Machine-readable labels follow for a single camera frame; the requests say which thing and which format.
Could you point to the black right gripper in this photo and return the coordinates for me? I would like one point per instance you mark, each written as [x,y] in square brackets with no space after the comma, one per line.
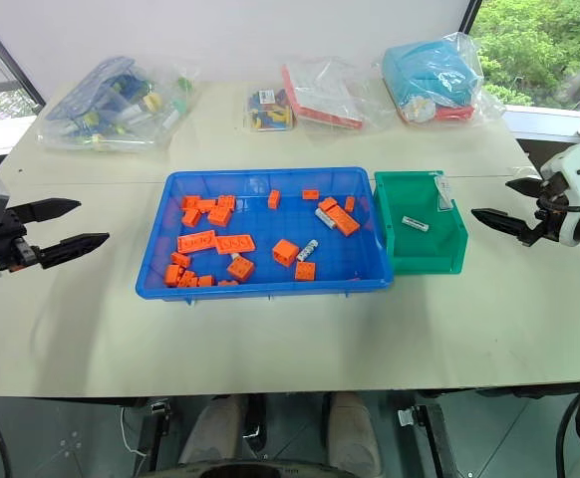
[553,219]

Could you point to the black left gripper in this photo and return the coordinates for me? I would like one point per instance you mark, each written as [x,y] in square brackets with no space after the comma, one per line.
[8,244]

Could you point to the green plastic bin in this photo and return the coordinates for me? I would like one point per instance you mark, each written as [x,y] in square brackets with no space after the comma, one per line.
[424,254]

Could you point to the clear box of colourful clips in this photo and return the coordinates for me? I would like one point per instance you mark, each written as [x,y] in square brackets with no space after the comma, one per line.
[269,109]

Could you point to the clear label card holder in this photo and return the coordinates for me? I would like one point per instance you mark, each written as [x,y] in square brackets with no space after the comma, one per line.
[444,191]

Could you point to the plastic bag of toy parts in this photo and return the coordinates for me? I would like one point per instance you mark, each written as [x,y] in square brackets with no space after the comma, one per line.
[115,107]

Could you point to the plastic bag with teal item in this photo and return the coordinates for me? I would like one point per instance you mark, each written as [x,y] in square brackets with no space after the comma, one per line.
[429,74]

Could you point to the plastic bag with red tray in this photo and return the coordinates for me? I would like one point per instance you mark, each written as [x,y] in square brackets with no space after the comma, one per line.
[327,94]

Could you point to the blue plastic tray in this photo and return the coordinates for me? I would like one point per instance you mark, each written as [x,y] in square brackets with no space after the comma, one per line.
[270,291]

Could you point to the orange plastic brick with holes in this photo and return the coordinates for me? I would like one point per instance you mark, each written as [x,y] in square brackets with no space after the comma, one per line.
[286,252]

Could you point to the grey rounded robot foot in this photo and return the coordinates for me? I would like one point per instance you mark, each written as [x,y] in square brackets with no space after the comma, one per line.
[212,430]
[352,430]

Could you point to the black window frame bar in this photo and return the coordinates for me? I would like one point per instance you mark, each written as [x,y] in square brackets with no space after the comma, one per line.
[470,14]
[6,47]

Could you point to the black table leg frame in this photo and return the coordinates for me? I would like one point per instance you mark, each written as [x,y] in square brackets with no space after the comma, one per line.
[432,438]
[153,433]

